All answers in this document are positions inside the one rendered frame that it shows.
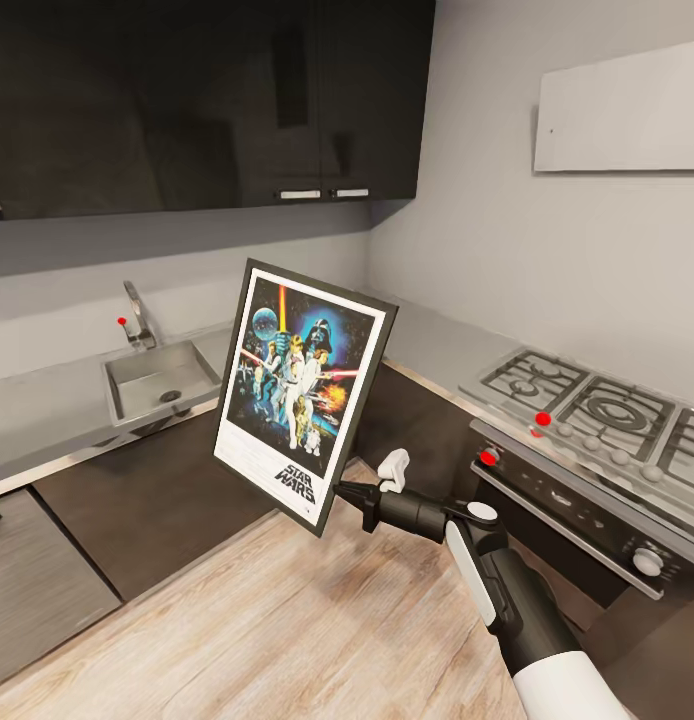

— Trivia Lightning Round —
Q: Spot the poster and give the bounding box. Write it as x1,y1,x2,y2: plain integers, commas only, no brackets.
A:
207,257,399,538

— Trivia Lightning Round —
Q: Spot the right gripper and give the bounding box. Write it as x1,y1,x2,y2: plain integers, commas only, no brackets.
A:
332,479,424,533

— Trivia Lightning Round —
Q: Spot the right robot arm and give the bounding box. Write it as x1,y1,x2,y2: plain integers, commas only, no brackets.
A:
332,449,632,720

